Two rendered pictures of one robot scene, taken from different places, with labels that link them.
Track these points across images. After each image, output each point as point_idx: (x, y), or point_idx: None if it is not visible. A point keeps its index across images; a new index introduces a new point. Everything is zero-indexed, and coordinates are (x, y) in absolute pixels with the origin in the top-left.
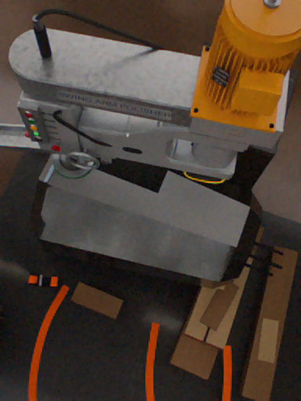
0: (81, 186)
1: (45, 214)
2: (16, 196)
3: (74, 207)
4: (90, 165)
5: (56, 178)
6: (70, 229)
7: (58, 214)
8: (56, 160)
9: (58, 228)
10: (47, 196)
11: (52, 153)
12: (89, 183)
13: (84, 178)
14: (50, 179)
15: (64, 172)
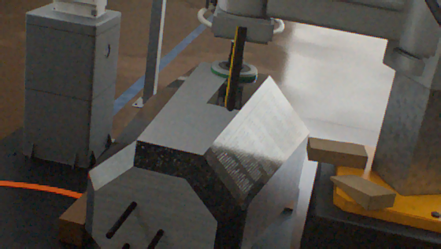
0: (202, 72)
1: (172, 82)
2: None
3: (180, 79)
4: (227, 72)
5: (208, 65)
6: (159, 94)
7: (173, 83)
8: (227, 61)
9: (159, 93)
10: (189, 70)
11: None
12: (207, 76)
13: (213, 74)
14: (206, 62)
15: (215, 62)
